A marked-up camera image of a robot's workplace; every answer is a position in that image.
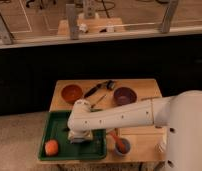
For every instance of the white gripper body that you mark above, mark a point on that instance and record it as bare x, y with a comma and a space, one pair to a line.
80, 136

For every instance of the green plastic tray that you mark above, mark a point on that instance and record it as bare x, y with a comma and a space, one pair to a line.
56, 128

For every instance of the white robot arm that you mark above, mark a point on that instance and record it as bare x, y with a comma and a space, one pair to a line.
143, 113

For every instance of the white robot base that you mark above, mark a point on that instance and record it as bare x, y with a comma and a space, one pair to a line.
184, 133

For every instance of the orange fruit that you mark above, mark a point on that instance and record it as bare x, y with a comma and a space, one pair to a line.
51, 147

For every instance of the small dark utensil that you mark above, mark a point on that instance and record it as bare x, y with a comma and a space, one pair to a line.
100, 99

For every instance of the orange-brown bowl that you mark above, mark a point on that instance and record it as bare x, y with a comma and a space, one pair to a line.
71, 93

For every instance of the wooden table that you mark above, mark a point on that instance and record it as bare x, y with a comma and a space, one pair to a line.
143, 140

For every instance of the small grey cup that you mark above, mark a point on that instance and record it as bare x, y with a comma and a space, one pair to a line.
127, 146

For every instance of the black dish brush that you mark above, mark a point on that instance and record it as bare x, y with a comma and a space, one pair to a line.
109, 85

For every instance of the purple bowl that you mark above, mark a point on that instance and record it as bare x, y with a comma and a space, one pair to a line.
124, 95

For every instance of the middle grey metal post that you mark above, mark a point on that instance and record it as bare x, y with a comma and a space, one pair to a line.
72, 21

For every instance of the grey metal post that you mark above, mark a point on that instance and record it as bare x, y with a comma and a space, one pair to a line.
168, 16
5, 34
72, 21

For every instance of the left grey metal post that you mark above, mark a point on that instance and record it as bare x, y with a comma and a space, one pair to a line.
5, 34

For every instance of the right grey metal post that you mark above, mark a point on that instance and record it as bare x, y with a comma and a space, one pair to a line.
168, 16

